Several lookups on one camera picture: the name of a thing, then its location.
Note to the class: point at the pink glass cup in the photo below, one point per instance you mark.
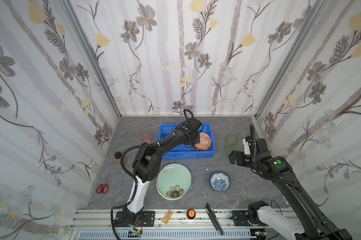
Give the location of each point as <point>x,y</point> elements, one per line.
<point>144,137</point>

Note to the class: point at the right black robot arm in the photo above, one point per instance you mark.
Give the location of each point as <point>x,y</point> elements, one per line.
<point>313,223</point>

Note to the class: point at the brown spice jar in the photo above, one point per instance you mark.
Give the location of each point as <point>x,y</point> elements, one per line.
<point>118,157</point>

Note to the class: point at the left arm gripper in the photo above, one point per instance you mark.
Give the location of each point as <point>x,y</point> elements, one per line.
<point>194,138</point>

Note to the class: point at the blue plastic bin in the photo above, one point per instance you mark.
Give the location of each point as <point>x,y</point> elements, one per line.
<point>182,152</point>

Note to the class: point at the blue white patterned bowl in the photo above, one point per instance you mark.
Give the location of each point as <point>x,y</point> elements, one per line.
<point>220,182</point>

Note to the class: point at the orange round button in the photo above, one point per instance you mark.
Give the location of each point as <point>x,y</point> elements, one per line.
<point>191,214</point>

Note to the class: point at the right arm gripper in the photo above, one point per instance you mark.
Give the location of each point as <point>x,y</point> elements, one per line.
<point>237,157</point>

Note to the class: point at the red handled scissors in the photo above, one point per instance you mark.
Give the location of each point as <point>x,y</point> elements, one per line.
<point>103,188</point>

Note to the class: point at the green floral plate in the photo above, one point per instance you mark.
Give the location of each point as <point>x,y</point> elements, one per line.
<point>173,182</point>

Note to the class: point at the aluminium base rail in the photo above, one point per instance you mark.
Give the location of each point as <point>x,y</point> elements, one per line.
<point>96,225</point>

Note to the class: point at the green glass cup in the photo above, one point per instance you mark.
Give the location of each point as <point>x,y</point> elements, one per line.
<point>230,142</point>

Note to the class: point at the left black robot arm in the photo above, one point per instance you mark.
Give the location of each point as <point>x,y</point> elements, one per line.
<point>146,165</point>

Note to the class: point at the red patterned bowl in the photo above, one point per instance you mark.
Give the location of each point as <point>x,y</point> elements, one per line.
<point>204,142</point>

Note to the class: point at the small wooden tag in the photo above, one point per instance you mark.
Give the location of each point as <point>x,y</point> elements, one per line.
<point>167,217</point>

